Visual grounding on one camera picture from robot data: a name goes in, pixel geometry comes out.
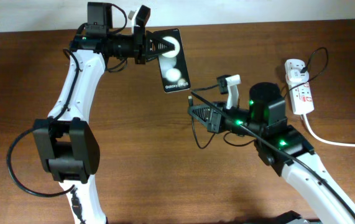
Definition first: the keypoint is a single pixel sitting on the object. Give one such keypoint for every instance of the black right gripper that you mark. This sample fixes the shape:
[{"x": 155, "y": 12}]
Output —
[{"x": 214, "y": 122}]

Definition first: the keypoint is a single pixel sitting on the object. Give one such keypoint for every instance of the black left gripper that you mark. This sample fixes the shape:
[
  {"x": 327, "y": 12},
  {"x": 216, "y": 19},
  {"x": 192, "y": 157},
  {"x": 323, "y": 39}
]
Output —
[{"x": 145, "y": 53}]

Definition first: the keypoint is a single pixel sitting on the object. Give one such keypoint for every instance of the black Galaxy smartphone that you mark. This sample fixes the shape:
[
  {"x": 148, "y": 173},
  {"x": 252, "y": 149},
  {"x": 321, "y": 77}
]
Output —
[{"x": 173, "y": 66}]

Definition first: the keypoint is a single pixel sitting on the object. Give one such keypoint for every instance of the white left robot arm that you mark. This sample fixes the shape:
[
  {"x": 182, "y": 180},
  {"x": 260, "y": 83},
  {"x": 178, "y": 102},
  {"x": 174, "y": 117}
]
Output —
[{"x": 67, "y": 147}]

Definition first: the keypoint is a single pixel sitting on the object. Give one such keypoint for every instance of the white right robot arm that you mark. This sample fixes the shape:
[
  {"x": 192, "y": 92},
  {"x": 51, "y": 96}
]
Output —
[{"x": 280, "y": 146}]

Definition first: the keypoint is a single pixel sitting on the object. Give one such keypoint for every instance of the white USB charger adapter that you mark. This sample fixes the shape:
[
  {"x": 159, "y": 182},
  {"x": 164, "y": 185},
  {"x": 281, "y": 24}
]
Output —
[{"x": 294, "y": 76}]

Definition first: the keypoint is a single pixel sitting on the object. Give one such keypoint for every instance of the white power strip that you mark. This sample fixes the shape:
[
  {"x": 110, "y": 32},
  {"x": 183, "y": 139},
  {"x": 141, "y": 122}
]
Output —
[{"x": 300, "y": 94}]

